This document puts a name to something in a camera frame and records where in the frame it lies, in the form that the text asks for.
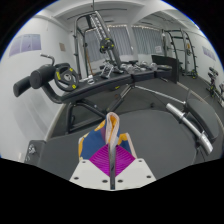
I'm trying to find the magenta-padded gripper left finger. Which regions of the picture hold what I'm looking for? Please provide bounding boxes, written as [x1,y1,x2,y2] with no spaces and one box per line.
[69,143,114,191]

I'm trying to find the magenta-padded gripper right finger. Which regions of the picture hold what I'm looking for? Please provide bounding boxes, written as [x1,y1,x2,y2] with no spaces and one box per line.
[112,143,157,191]

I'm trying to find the blue cartoon print towel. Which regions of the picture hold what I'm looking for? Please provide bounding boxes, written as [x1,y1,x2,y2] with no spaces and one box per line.
[77,112,138,161]

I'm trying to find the black padded flat weight bench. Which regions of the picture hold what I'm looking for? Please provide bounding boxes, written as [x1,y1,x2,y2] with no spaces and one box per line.
[24,98,221,181]

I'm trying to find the silver barbell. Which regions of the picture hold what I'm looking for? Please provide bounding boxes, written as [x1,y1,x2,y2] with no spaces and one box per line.
[133,84,214,156]

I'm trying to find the black bench with leg rollers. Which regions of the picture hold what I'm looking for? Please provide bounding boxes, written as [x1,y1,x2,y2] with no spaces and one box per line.
[13,63,174,134]

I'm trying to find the black weight plate yellow marks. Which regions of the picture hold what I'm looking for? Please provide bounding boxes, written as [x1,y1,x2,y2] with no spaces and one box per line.
[54,63,80,93]

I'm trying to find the group of floor dumbbells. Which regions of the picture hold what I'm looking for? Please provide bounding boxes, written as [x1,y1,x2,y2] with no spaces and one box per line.
[119,59,158,74]

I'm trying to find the black box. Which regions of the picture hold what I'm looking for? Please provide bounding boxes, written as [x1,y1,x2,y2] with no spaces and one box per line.
[151,54,181,84]

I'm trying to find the dumbbell rack with dumbbells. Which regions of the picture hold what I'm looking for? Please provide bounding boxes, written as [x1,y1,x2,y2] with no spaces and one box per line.
[206,66,224,108]

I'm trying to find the black weight plate on machine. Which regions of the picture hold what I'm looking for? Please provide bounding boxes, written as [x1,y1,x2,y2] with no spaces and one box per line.
[99,37,116,54]

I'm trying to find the grey window curtains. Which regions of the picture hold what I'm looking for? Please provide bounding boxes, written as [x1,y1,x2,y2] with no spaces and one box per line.
[83,24,166,68]

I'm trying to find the black power rack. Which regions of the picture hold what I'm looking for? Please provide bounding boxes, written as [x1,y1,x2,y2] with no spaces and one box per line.
[161,28,199,79]

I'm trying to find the silver key ring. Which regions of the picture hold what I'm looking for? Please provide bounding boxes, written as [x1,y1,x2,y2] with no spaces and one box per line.
[28,144,38,156]

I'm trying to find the small purple wall poster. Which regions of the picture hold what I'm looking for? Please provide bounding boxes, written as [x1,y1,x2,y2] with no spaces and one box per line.
[201,45,217,62]

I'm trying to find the large purple wall poster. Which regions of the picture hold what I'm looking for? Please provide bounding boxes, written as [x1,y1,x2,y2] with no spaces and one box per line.
[8,33,43,58]

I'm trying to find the grey cable gym machine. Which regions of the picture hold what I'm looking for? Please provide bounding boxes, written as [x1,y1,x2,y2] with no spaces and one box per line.
[73,0,126,79]

